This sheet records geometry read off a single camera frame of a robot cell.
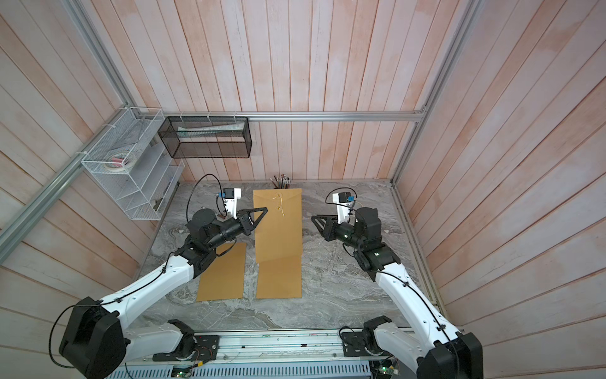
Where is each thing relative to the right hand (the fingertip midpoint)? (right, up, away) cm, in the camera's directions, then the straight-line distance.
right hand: (313, 217), depth 74 cm
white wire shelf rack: (-58, +8, +4) cm, 59 cm away
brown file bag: (-12, -24, +14) cm, 31 cm away
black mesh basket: (-47, +35, +32) cm, 67 cm away
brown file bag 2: (-11, -6, 0) cm, 12 cm away
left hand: (-15, +1, -1) cm, 15 cm away
